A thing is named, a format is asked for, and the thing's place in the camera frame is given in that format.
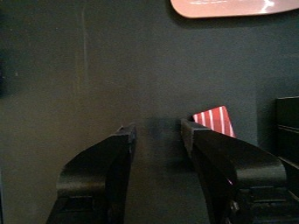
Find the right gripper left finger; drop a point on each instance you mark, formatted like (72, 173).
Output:
(97, 175)

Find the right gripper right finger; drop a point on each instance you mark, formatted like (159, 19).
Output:
(240, 180)

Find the red salmon block toy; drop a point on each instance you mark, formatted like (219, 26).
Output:
(216, 119)

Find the pink plastic tray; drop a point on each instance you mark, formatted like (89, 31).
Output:
(233, 7)

